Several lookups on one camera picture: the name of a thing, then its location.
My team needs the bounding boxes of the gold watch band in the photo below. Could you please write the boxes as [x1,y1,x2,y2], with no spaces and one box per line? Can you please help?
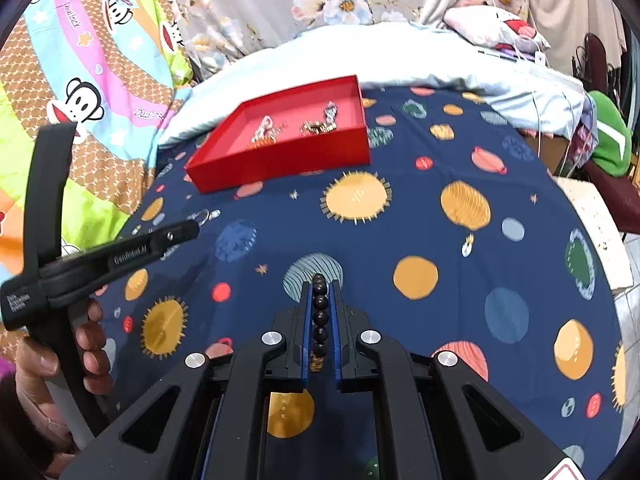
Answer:
[300,120,337,137]

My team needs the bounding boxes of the navy planet print blanket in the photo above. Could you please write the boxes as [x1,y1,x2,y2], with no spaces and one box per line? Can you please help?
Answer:
[87,85,628,480]

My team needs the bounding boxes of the green cloth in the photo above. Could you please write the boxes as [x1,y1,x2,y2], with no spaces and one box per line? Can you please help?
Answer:
[587,91,633,178]

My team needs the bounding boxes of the white pillow with print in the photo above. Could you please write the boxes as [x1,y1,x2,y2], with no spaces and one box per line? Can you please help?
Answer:
[444,6,551,53]

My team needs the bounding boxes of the person's left hand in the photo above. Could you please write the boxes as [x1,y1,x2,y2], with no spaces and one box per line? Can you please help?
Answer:
[14,301,116,457]

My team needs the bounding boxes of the red jewelry box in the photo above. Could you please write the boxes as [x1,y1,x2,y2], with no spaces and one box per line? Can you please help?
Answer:
[184,75,372,195]

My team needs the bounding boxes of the pearl bracelet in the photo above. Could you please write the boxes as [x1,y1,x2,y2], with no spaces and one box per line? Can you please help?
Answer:
[254,115,277,142]

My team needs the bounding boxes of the colourful cartoon monkey blanket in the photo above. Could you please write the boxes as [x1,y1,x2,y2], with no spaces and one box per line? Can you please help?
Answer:
[0,0,193,361]

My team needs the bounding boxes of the black bead bracelet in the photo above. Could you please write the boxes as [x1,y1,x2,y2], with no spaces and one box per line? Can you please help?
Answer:
[310,274,331,373]

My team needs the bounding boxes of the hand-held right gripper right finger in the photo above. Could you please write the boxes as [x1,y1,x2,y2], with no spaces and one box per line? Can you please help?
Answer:
[327,280,573,480]

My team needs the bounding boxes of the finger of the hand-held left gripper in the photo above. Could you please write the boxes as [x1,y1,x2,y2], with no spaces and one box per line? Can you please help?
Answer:
[102,219,202,283]

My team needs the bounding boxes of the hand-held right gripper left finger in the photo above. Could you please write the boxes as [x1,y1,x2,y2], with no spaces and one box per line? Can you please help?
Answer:
[60,280,313,480]

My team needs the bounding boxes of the dark metal chair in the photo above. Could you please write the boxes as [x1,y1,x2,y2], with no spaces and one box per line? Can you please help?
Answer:
[575,32,626,96]

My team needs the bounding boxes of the light blue quilt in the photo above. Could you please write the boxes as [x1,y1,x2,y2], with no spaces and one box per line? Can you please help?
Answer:
[159,20,586,148]

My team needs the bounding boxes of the beige curtain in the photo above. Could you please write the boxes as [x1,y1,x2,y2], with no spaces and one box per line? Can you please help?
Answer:
[525,0,626,81]

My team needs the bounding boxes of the cardboard box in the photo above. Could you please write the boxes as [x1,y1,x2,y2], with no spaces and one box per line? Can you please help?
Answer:
[525,135,571,176]

